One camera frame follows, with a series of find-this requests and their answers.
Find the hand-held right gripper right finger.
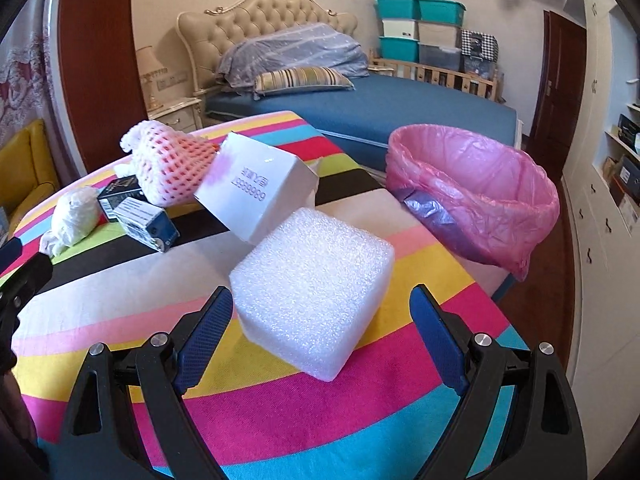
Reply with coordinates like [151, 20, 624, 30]
[409, 284, 587, 480]

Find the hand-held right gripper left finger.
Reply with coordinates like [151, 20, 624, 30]
[56, 285, 235, 480]

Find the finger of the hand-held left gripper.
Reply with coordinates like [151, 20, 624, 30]
[0, 254, 55, 318]
[0, 236, 23, 273]

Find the white plastic bag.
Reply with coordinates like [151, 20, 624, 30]
[40, 187, 101, 257]

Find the small black box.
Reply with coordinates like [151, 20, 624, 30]
[97, 176, 143, 221]

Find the white foam block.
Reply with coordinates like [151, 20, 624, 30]
[229, 207, 396, 382]

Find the blue white small box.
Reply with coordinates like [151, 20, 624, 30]
[114, 197, 181, 252]

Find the purple bin with pink liner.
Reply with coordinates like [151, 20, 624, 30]
[385, 124, 561, 282]

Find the white paper box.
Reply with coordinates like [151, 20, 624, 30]
[192, 132, 319, 246]

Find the pink white fruit foam net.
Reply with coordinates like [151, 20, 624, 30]
[120, 120, 221, 207]

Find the yellow armchair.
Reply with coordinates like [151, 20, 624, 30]
[0, 119, 61, 226]

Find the pink lace curtain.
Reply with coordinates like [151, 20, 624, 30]
[0, 0, 68, 161]

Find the cream nightstand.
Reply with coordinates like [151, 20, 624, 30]
[145, 97, 203, 133]

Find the bed with blue sheet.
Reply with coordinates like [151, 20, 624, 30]
[205, 74, 523, 171]

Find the dark small safe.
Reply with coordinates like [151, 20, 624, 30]
[620, 155, 640, 186]

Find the dark bag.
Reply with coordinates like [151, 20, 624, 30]
[462, 55, 497, 81]

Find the brown room door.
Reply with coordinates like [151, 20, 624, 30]
[527, 10, 587, 161]

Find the striped pillow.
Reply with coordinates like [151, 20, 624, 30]
[252, 66, 356, 98]

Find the black shelf box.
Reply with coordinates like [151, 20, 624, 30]
[617, 114, 640, 148]

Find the grey clear storage box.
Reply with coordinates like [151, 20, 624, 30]
[417, 44, 462, 72]

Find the teal storage box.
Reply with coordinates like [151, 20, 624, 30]
[417, 0, 467, 25]
[378, 36, 420, 62]
[375, 0, 420, 22]

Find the black white checkered bag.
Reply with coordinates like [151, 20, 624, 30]
[460, 30, 499, 58]

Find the beige storage box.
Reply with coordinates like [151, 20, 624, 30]
[417, 21, 462, 47]

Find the grey blue folded quilt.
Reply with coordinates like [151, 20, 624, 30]
[215, 22, 371, 92]

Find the white storage box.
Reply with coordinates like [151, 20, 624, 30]
[381, 19, 420, 41]

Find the beige tufted headboard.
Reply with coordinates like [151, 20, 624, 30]
[176, 0, 359, 96]

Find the cream wall cabinet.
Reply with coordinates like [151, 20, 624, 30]
[560, 0, 640, 361]

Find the wall socket panel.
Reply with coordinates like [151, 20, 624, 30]
[141, 72, 188, 90]

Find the wooden crib rail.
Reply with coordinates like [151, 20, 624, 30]
[369, 47, 506, 103]

